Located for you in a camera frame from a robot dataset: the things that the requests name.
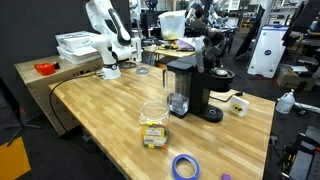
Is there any brown cardboard box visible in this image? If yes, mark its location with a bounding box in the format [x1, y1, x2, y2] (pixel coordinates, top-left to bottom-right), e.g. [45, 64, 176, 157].
[276, 67, 309, 89]

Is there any blue masking tape roll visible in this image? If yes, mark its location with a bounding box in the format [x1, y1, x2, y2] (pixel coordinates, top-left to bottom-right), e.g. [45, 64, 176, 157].
[171, 153, 201, 180]

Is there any small white cardboard box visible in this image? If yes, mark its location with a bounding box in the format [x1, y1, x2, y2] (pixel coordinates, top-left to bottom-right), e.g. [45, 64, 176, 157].
[54, 30, 99, 54]

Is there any large white cardboard box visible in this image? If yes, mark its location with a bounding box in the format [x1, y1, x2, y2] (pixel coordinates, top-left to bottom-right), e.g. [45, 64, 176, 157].
[56, 45, 103, 66]

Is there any white box with yellow print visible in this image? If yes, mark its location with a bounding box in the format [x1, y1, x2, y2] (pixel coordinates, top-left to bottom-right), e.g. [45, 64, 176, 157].
[228, 95, 250, 118]

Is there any clear pump bottle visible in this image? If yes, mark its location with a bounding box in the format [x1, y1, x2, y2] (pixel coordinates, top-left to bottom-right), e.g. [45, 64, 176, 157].
[275, 88, 296, 115]

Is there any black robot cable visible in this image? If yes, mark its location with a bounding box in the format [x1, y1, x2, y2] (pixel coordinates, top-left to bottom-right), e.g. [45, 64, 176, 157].
[49, 71, 101, 134]

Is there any beige cabinet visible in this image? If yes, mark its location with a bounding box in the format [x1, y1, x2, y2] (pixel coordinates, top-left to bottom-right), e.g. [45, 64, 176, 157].
[14, 54, 104, 137]

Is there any black coffee maker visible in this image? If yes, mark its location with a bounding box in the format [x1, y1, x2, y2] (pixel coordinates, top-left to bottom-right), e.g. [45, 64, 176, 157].
[162, 35, 236, 124]

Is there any white pink plastic bag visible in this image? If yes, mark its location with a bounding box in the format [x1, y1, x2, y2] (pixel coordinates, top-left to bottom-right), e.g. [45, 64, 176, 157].
[176, 36, 202, 52]

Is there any orange floor mat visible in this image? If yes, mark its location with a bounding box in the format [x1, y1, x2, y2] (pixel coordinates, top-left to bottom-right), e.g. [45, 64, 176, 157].
[0, 136, 32, 180]

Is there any black tripod stand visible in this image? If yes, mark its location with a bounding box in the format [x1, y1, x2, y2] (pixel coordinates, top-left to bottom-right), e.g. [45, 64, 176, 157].
[0, 99, 43, 148]

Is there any clear jar with colourful blocks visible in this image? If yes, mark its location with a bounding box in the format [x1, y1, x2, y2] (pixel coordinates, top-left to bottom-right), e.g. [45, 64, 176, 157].
[138, 99, 171, 150]

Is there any black coffee maker cord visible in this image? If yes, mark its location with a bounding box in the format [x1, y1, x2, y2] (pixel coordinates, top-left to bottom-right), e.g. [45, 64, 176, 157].
[209, 91, 244, 103]

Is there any black metal rack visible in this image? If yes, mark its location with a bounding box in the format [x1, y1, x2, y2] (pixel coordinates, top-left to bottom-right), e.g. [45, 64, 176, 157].
[277, 125, 320, 180]

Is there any red bowl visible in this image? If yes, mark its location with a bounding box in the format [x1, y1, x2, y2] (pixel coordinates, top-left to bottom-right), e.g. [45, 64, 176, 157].
[33, 62, 57, 76]

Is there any wooden background table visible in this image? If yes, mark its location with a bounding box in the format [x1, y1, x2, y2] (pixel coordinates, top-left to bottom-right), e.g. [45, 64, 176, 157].
[143, 44, 196, 59]

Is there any translucent plastic bin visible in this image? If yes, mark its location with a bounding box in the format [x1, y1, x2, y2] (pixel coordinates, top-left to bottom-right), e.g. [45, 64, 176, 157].
[157, 9, 187, 41]

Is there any person in dark clothes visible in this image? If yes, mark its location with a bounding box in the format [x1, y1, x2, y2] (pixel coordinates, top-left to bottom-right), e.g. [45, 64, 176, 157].
[190, 9, 210, 34]

